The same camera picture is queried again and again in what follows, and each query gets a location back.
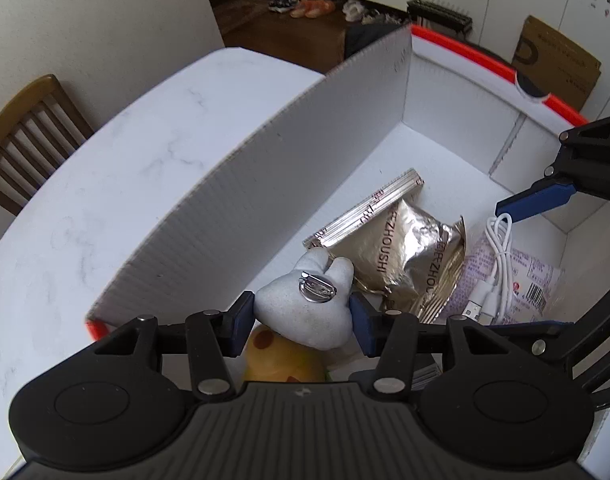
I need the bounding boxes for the dark cloth bundle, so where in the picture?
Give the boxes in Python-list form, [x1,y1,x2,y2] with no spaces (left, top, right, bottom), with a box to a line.
[344,22,411,61]

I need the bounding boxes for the white marble desktop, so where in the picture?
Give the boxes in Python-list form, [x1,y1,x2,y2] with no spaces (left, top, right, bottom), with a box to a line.
[0,47,327,480]

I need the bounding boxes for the white slippers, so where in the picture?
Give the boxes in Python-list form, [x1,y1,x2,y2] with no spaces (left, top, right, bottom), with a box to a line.
[342,0,369,22]

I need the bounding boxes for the pink printed packet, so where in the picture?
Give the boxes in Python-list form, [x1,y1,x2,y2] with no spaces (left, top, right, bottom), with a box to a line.
[435,237,566,326]

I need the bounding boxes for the red cardboard shoe box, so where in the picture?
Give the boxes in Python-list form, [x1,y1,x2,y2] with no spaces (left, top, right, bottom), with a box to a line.
[85,24,610,480]

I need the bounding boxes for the yellow capybara toy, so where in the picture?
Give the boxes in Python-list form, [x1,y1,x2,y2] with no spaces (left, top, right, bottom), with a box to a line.
[242,326,328,385]

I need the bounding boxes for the flat brown cardboard piece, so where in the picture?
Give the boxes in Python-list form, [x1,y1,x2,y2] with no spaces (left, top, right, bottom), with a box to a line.
[512,15,602,111]

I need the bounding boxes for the white plush toy with pin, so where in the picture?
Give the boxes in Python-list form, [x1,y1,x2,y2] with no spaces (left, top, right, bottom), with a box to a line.
[255,250,355,351]

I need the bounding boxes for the gold foil snack packet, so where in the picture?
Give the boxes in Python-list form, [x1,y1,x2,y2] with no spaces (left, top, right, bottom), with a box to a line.
[330,199,466,323]

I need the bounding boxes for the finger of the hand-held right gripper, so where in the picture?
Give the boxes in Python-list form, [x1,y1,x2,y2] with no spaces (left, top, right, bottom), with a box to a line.
[486,280,610,408]
[495,112,610,222]

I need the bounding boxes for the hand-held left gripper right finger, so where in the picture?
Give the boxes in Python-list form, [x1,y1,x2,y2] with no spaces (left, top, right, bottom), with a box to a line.
[348,291,532,397]

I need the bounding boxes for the brown wooden chair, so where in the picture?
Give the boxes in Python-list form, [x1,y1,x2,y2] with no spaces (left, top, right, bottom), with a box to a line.
[0,74,95,216]

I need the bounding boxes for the orange slippers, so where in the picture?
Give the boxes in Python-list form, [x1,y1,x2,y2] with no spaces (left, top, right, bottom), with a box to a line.
[291,0,336,19]

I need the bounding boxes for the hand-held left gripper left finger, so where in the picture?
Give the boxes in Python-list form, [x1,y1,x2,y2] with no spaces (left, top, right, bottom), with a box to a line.
[92,290,257,402]

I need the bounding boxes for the white usb cable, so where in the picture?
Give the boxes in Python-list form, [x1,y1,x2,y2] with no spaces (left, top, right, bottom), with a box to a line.
[457,212,516,323]

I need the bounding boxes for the silver edged foil packet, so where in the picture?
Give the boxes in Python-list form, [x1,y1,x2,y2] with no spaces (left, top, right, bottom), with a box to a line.
[303,169,424,250]

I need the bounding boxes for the black floor rack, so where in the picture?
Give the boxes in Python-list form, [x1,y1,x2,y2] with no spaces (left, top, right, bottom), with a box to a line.
[407,0,473,36]

